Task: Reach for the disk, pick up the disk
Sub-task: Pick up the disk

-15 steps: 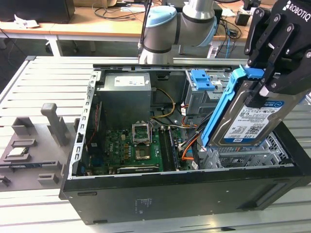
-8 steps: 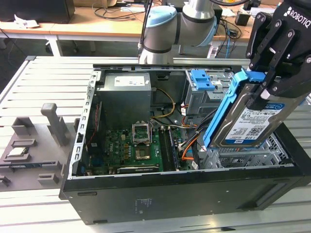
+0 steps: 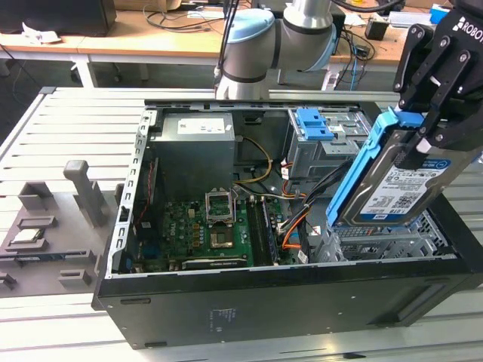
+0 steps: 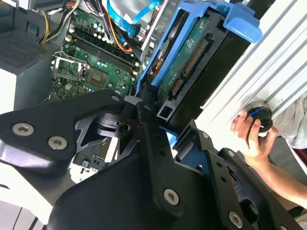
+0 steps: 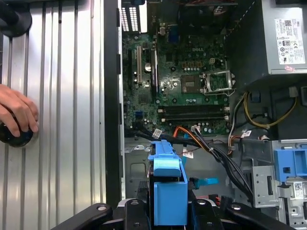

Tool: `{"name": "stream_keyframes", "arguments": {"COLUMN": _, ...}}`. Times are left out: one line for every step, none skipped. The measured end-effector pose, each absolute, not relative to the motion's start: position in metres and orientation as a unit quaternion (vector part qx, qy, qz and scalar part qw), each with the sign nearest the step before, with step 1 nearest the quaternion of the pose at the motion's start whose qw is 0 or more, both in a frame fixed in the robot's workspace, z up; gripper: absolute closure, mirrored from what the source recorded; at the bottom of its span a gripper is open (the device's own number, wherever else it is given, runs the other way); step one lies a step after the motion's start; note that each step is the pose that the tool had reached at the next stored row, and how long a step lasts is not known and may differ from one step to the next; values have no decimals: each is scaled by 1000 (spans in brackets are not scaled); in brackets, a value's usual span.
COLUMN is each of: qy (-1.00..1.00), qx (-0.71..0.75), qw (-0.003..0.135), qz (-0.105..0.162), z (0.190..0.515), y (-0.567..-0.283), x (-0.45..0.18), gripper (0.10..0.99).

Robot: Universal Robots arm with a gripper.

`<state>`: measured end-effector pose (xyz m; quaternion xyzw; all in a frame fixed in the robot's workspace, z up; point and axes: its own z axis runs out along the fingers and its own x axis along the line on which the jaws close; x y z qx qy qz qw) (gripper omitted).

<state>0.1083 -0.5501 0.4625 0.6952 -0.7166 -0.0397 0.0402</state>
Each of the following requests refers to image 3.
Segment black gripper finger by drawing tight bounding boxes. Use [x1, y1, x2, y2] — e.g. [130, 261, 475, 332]
[392, 23, 454, 111]
[400, 51, 483, 170]

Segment hard disk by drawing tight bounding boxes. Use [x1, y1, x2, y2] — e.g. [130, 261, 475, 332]
[325, 106, 477, 229]

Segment metal disk bay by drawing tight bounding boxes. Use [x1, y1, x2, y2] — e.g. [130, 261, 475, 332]
[309, 222, 450, 263]

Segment blue cardboard box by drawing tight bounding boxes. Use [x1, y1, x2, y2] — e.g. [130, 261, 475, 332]
[429, 3, 453, 26]

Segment long white box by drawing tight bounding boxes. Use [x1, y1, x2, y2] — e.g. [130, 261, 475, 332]
[388, 11, 432, 29]

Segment small black box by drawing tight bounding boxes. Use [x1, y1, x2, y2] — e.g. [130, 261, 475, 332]
[365, 18, 389, 41]

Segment black speaker box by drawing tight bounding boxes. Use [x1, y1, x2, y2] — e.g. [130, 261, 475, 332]
[331, 4, 346, 56]

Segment blue drive latch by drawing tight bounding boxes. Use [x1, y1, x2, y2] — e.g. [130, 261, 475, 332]
[297, 108, 335, 141]

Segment grey drive cage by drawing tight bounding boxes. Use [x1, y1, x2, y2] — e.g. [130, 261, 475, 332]
[285, 109, 374, 189]

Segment installed RAM stick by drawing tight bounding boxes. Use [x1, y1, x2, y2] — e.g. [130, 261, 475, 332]
[261, 198, 283, 265]

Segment black RAM slot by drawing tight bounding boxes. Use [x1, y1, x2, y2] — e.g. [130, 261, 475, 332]
[247, 198, 273, 267]

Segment metal socket cover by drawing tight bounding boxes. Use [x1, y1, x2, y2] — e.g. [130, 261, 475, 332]
[203, 186, 238, 227]

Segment grey power supply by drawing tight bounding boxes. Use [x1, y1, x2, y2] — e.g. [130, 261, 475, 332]
[150, 112, 238, 194]

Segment CPU socket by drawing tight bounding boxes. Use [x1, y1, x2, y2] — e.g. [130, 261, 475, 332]
[209, 222, 237, 250]

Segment wooden desk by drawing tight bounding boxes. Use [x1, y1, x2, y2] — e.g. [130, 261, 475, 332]
[0, 0, 454, 90]

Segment black PC case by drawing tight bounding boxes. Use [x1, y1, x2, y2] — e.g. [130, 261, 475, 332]
[91, 98, 483, 351]

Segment black graphics card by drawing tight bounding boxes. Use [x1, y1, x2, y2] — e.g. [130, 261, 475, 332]
[180, 257, 248, 271]

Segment green motherboard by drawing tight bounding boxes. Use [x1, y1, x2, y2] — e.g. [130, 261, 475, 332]
[128, 188, 299, 272]

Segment large black computer tower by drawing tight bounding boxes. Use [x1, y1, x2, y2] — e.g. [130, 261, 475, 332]
[0, 0, 117, 38]

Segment white paper scraps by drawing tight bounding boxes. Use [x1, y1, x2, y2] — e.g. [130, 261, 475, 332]
[21, 21, 62, 44]

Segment grey parts rack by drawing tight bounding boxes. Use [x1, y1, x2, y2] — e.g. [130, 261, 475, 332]
[0, 160, 120, 299]

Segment RAM stick on rack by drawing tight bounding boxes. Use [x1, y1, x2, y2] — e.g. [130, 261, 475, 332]
[0, 254, 90, 264]

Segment silver CPU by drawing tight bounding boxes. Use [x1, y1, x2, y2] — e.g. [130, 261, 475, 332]
[12, 228, 45, 244]

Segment thick black cable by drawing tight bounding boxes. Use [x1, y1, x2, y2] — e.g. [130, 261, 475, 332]
[334, 0, 407, 12]

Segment black cable bundle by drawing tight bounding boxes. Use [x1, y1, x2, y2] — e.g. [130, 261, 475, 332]
[297, 160, 356, 265]

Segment yellow cable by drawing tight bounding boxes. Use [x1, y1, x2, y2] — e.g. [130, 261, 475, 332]
[233, 137, 275, 186]

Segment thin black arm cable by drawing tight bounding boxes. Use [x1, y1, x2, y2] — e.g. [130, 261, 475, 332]
[214, 0, 239, 81]

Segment orange wire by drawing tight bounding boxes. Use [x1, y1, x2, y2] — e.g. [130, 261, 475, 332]
[281, 213, 314, 252]

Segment thin red wire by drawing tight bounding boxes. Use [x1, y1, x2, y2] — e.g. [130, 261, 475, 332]
[136, 158, 158, 227]

